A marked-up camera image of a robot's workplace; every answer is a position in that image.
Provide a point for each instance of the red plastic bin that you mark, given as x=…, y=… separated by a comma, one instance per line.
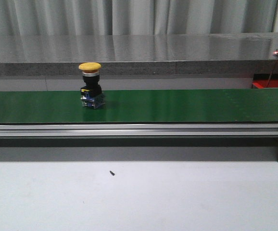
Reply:
x=261, y=81

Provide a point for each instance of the grey stone counter slab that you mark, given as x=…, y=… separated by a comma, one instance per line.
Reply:
x=60, y=55

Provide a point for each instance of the green conveyor belt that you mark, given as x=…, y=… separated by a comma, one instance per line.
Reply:
x=142, y=106

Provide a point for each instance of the aluminium conveyor side rail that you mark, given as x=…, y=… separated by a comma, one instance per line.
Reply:
x=95, y=130

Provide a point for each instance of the grey pleated curtain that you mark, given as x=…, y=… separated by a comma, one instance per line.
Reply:
x=135, y=17

